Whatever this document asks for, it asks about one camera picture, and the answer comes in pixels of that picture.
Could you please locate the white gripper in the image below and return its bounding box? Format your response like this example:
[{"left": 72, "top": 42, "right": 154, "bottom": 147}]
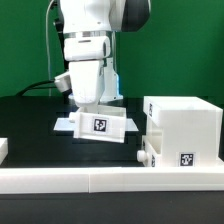
[{"left": 69, "top": 60, "right": 102, "bottom": 107}]

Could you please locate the white drawer box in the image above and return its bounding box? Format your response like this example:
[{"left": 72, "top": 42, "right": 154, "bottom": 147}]
[
  {"left": 137, "top": 135, "right": 162, "bottom": 167},
  {"left": 69, "top": 105, "right": 126, "bottom": 143}
]

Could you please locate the white front drawer box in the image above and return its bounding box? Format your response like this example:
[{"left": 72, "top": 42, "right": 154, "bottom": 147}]
[{"left": 137, "top": 135, "right": 162, "bottom": 167}]

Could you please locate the white drawer cabinet frame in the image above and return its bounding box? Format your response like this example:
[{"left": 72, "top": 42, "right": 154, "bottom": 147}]
[{"left": 143, "top": 96, "right": 223, "bottom": 167}]

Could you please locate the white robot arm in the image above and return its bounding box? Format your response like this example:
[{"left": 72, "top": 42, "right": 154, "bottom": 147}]
[{"left": 59, "top": 0, "right": 151, "bottom": 107}]

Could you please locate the fiducial marker sheet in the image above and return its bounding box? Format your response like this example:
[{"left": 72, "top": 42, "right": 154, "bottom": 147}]
[{"left": 54, "top": 118, "right": 138, "bottom": 132}]

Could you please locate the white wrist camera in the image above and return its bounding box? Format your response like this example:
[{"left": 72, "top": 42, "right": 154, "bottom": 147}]
[{"left": 54, "top": 71, "right": 71, "bottom": 92}]

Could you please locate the black cable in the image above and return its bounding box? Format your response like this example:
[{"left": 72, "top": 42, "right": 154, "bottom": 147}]
[{"left": 14, "top": 79, "right": 61, "bottom": 98}]

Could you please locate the grey thin cable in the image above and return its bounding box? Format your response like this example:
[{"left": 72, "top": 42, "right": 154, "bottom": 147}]
[{"left": 45, "top": 0, "right": 56, "bottom": 81}]

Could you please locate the white left border rail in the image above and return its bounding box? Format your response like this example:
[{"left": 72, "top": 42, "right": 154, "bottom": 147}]
[{"left": 0, "top": 138, "right": 8, "bottom": 165}]

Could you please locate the white border rail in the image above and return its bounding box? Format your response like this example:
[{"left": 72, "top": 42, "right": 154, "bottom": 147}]
[
  {"left": 0, "top": 167, "right": 224, "bottom": 194},
  {"left": 0, "top": 138, "right": 8, "bottom": 165}
]

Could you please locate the white front border rail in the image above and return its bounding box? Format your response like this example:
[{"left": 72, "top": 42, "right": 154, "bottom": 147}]
[{"left": 0, "top": 167, "right": 224, "bottom": 194}]

